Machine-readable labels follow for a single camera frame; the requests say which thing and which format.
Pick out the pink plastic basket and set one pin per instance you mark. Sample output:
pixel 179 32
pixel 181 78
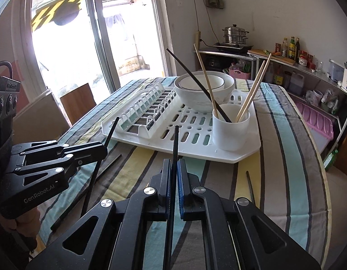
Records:
pixel 237 74

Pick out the wooden chair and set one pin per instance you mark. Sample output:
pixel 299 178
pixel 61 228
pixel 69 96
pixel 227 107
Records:
pixel 78 102

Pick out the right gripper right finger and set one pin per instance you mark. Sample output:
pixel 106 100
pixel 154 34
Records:
pixel 228 239

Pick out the white plastic dish rack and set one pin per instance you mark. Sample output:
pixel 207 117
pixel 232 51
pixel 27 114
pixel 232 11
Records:
pixel 153 117

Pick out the green glass bottle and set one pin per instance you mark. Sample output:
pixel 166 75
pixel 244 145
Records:
pixel 330 159

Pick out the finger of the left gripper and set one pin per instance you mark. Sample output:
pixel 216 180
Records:
pixel 86 153
pixel 40 149

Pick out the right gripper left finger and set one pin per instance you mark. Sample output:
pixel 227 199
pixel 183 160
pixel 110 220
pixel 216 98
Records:
pixel 132 218

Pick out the person left hand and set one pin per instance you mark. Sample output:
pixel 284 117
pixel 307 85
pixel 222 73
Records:
pixel 27 224

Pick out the wooden chopstick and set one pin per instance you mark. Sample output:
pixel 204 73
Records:
pixel 260 80
pixel 246 101
pixel 212 98

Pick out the striped tablecloth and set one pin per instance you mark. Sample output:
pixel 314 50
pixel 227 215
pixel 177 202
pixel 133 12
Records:
pixel 288 178

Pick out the metal kitchen shelf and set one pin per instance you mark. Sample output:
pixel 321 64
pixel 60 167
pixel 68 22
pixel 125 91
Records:
pixel 216 58

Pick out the white utensil cup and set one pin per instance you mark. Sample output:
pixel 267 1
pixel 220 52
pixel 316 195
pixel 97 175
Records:
pixel 230 136

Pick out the pink lid storage box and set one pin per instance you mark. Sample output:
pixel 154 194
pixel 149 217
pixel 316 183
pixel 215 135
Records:
pixel 319 124

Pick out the wooden cutting board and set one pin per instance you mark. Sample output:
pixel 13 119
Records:
pixel 272 56

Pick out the steel steamer pot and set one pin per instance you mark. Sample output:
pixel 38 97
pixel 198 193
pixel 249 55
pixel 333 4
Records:
pixel 235 35

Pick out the black induction cooker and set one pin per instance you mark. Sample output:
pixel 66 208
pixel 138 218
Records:
pixel 232 47

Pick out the inner white bowl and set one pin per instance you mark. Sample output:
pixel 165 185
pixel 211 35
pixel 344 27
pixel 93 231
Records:
pixel 216 82

